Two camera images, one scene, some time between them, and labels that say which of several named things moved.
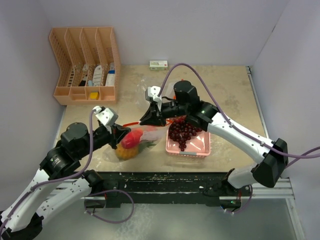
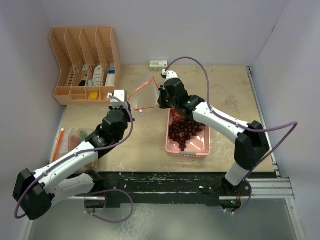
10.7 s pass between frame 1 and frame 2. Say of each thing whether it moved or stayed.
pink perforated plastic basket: stayed
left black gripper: moved
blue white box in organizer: stayed
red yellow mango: moved
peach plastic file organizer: stayed
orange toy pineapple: moved
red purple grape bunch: stayed
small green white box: stayed
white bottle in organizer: stayed
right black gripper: moved
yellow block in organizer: stayed
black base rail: stayed
